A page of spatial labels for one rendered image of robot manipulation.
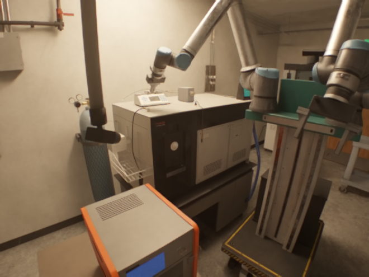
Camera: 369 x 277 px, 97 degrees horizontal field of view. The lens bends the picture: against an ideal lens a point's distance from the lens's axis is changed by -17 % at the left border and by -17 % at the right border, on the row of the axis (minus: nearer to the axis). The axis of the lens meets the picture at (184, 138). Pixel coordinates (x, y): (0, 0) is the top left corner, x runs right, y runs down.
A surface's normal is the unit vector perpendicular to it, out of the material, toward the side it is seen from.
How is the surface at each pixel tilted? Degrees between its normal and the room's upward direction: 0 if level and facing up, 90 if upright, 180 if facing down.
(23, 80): 90
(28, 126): 90
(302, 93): 90
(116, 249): 0
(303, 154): 90
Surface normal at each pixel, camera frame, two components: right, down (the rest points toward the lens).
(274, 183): -0.69, 0.24
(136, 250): 0.00, -0.94
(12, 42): 0.63, 0.26
